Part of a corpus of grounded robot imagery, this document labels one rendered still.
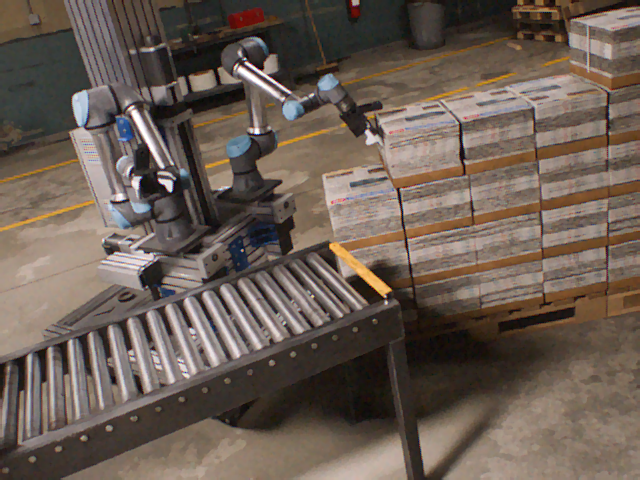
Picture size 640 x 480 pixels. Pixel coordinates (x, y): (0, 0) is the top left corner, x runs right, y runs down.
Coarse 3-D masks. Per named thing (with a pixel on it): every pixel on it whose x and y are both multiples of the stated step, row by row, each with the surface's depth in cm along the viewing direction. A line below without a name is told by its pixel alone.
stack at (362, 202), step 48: (336, 192) 268; (384, 192) 259; (432, 192) 260; (480, 192) 262; (528, 192) 264; (576, 192) 266; (336, 240) 265; (432, 240) 269; (480, 240) 271; (528, 240) 273; (576, 240) 275; (432, 288) 279; (480, 288) 281; (528, 288) 284; (480, 336) 292
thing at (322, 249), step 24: (264, 264) 227; (288, 264) 227; (336, 264) 235; (192, 288) 221; (216, 288) 219; (144, 312) 212; (72, 336) 206; (168, 336) 218; (0, 360) 201; (24, 360) 202; (0, 384) 201; (24, 384) 204
